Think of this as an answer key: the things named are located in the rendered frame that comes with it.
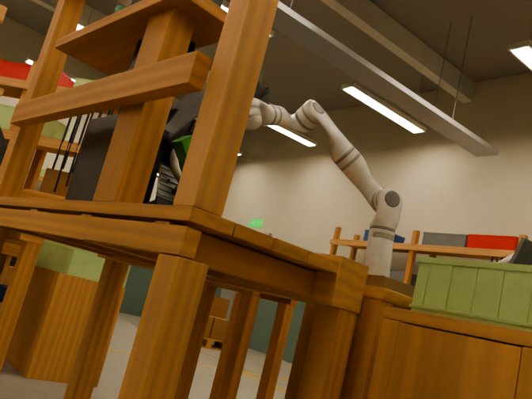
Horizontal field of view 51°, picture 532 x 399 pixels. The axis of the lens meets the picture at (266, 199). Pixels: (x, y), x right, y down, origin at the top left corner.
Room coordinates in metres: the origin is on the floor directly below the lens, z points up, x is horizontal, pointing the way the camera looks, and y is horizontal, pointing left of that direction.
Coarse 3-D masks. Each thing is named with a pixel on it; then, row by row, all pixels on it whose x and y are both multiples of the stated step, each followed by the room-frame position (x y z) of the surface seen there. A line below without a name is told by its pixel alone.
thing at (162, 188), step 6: (162, 168) 1.94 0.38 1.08; (168, 168) 1.96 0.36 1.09; (162, 174) 1.94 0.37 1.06; (168, 174) 1.95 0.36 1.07; (162, 180) 1.93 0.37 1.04; (168, 180) 1.94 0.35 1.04; (174, 180) 1.97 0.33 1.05; (162, 186) 1.93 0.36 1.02; (168, 186) 1.94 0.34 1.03; (174, 186) 1.97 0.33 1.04; (156, 192) 1.92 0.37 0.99; (162, 192) 1.93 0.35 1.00; (168, 192) 1.95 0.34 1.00; (168, 198) 1.95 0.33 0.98
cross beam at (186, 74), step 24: (144, 72) 1.51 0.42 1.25; (168, 72) 1.41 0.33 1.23; (192, 72) 1.33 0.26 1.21; (48, 96) 2.04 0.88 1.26; (72, 96) 1.87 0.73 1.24; (96, 96) 1.72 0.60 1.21; (120, 96) 1.59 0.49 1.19; (144, 96) 1.52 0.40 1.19; (168, 96) 1.47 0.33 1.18; (24, 120) 2.19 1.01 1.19; (48, 120) 2.09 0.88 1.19
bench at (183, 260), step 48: (0, 240) 2.39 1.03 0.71; (48, 240) 2.51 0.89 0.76; (96, 240) 1.61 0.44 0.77; (144, 240) 1.42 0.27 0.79; (192, 240) 1.31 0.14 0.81; (240, 240) 1.42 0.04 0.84; (192, 288) 1.33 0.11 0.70; (288, 288) 1.65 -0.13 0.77; (96, 336) 2.75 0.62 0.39; (144, 336) 1.33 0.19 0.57; (336, 336) 1.70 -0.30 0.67; (144, 384) 1.29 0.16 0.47; (336, 384) 1.73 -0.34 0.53
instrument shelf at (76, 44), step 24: (144, 0) 1.64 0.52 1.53; (168, 0) 1.55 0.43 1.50; (192, 0) 1.52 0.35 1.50; (96, 24) 1.89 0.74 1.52; (120, 24) 1.79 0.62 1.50; (144, 24) 1.74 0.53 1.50; (216, 24) 1.62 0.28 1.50; (72, 48) 2.12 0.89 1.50; (96, 48) 2.06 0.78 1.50; (120, 48) 2.00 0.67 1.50
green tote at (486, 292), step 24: (432, 264) 1.65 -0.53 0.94; (456, 264) 1.58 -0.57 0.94; (480, 264) 1.51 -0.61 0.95; (504, 264) 1.45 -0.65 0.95; (432, 288) 1.64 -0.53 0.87; (456, 288) 1.57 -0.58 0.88; (480, 288) 1.51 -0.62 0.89; (504, 288) 1.45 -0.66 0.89; (528, 288) 1.40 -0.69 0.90; (432, 312) 1.62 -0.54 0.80; (456, 312) 1.55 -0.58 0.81; (480, 312) 1.50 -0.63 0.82; (504, 312) 1.44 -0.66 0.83; (528, 312) 1.39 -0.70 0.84
